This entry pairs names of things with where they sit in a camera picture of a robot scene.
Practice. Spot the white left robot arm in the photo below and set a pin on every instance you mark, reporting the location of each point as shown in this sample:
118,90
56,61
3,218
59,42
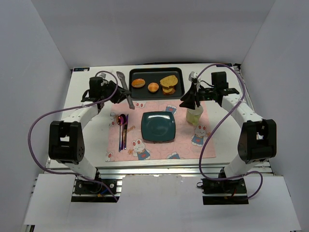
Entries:
66,141

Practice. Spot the sesame round bun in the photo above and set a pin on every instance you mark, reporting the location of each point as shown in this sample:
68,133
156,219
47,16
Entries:
138,83

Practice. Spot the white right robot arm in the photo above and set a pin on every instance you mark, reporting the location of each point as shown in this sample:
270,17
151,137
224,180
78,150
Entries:
258,137

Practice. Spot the yellow bread slice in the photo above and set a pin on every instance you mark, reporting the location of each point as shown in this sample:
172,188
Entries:
169,81

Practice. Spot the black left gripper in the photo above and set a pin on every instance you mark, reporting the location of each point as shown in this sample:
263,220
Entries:
118,92

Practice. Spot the black baking tray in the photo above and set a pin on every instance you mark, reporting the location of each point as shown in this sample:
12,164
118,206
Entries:
154,75

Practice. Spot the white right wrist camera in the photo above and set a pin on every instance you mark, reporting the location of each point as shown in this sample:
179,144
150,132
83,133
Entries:
193,77

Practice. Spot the pink bunny placemat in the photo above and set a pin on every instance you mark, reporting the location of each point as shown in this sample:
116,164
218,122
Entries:
187,144

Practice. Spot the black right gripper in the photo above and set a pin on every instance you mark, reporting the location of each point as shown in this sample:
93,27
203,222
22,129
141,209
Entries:
196,93

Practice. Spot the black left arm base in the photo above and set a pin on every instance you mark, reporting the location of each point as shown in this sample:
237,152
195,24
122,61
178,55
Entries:
89,192

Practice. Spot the aluminium table frame rail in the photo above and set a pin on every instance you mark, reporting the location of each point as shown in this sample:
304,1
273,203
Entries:
211,170

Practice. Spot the pale yellow mug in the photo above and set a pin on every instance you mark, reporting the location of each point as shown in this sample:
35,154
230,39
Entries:
193,116

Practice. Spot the iridescent small spoon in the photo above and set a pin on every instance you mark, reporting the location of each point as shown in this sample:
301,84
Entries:
120,122

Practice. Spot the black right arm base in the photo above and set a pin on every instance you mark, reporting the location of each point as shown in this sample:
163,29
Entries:
229,192

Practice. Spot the iridescent large spoon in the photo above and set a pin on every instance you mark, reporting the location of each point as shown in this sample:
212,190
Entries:
123,122

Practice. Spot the dark teal square plate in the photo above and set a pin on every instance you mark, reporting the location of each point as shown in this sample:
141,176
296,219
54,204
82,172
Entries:
158,126

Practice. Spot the small round orange bun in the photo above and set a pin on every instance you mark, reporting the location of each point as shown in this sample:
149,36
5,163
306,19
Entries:
153,87

